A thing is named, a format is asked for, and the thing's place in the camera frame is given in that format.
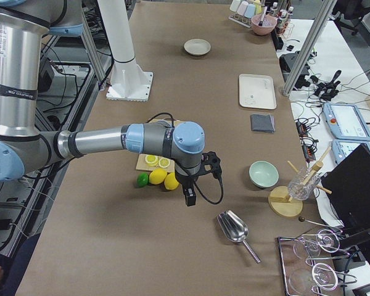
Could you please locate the yellow lemon near lime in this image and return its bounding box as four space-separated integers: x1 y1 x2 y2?
149 168 167 185

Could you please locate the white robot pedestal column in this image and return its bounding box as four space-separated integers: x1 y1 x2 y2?
98 1 153 102

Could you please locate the yellow lemon outer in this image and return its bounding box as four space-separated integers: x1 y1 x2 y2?
163 172 179 191

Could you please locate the teach pendant lower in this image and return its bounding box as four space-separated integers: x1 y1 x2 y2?
331 139 370 164

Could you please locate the lemon slice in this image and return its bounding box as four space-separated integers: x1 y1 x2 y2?
158 157 170 168
144 155 158 167

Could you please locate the folded grey cloth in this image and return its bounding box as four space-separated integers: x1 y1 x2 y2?
250 113 275 133

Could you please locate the teach pendant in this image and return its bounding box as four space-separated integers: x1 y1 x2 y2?
331 139 370 164
323 103 370 142

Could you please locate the clear crystal glass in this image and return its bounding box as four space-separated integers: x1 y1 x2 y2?
288 167 321 200

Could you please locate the pink bowl with ice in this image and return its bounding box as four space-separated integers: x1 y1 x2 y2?
251 14 278 36

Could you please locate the round beige plate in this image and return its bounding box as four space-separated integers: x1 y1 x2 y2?
183 38 211 56

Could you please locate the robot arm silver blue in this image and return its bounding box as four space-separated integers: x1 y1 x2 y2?
0 1 206 206

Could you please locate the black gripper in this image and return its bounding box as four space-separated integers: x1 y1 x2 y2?
176 166 202 207

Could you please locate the bottle rack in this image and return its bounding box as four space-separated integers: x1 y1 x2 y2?
269 1 294 39

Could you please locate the teach pendant upper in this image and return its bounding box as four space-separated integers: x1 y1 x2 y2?
323 103 370 142

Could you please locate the wooden cup stand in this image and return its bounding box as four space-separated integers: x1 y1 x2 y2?
268 146 332 218

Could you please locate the metal scoop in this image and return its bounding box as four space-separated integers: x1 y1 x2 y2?
217 210 261 264

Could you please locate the pastel cup rack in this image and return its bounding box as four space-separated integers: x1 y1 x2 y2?
228 0 263 28

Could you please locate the lemon slice lower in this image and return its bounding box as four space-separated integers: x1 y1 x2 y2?
158 157 170 168

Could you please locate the white rabbit tray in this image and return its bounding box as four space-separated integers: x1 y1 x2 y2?
239 74 277 110

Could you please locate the aluminium frame post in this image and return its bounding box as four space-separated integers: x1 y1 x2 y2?
282 0 337 97

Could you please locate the wire glass rack tray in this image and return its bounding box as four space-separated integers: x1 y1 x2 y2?
277 228 358 295

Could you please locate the lemon slice upper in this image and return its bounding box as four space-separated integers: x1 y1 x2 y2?
144 155 158 167

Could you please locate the mint green bowl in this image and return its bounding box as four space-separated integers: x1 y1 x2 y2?
249 161 279 189

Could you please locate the black monitor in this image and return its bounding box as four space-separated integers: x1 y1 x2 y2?
322 144 370 229

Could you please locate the green lime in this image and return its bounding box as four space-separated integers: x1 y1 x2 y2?
136 173 149 187

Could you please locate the wooden cutting board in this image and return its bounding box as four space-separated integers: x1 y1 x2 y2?
136 154 175 173

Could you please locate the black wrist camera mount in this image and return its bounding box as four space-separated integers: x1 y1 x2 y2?
200 151 222 180

